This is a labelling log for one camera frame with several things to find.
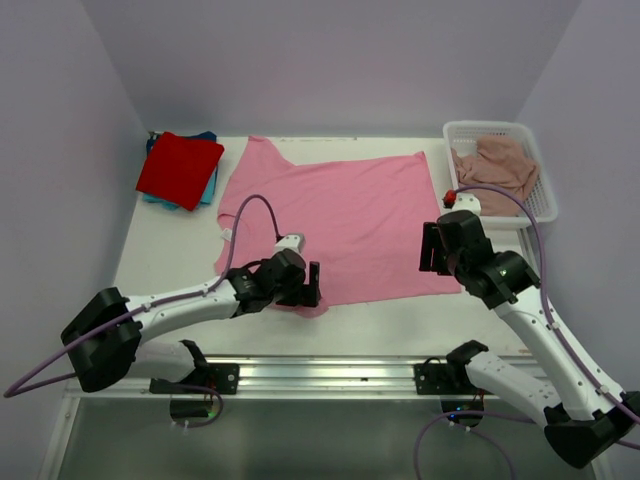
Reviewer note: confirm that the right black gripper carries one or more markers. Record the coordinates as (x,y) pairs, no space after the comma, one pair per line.
(430,250)

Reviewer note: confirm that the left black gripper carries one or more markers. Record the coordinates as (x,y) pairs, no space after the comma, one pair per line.
(304,294)

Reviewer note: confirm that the pink t shirt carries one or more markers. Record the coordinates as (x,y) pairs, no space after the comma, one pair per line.
(362,221)

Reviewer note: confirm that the white plastic basket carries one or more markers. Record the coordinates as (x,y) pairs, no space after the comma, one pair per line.
(462,137)

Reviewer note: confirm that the beige t shirt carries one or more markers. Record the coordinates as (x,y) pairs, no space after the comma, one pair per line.
(499,161)

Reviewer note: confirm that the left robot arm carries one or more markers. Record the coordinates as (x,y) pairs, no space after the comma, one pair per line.
(116,337)

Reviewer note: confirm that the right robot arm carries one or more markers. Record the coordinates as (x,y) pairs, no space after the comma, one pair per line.
(580,408)

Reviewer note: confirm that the teal folded t shirt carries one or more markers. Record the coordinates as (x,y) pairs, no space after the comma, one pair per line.
(210,185)

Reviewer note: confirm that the red folded t shirt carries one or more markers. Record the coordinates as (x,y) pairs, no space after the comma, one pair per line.
(177,167)

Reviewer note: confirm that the dark blue folded t shirt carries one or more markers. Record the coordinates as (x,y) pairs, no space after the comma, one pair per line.
(151,140)

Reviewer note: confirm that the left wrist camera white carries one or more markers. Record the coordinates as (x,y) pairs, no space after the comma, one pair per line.
(293,241)

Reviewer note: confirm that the aluminium mounting rail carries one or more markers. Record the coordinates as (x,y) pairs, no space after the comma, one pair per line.
(333,377)

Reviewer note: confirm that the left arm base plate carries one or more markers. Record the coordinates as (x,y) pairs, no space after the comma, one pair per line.
(220,378)

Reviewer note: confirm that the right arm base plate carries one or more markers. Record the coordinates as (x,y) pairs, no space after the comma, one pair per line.
(434,376)

